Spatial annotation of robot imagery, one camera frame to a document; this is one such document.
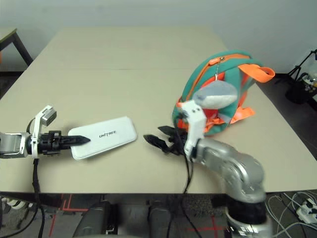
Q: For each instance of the white Unitree pencil case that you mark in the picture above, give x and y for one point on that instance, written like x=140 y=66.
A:
x=123 y=129

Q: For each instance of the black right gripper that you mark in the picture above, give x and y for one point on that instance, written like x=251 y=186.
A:
x=177 y=143

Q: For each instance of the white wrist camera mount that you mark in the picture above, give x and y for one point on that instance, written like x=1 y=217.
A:
x=49 y=116
x=195 y=119

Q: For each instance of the grey robot leg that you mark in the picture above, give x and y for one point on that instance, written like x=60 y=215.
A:
x=94 y=220
x=161 y=218

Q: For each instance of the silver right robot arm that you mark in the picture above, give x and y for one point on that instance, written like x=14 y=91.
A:
x=230 y=161

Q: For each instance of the white power strip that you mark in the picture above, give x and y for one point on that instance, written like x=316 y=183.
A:
x=305 y=212

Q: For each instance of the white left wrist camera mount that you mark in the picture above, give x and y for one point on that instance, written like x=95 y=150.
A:
x=49 y=116

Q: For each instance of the teal and orange backpack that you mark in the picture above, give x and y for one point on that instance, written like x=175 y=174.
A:
x=232 y=74

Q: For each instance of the black bin with items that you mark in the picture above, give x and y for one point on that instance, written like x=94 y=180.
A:
x=297 y=95

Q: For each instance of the grey left robot leg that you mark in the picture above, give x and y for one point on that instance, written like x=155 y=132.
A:
x=94 y=220

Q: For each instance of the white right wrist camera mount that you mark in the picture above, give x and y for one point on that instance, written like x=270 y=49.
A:
x=195 y=119

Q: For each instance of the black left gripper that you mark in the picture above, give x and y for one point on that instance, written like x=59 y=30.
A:
x=48 y=143

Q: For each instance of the black tripod stand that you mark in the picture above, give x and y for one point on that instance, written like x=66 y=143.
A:
x=298 y=70

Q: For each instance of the beige side table black legs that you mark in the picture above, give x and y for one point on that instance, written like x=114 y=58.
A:
x=6 y=34

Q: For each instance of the grey white plush toy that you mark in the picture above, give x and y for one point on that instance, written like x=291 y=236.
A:
x=218 y=95

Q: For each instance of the grey right robot leg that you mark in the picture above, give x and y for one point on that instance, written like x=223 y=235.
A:
x=161 y=218

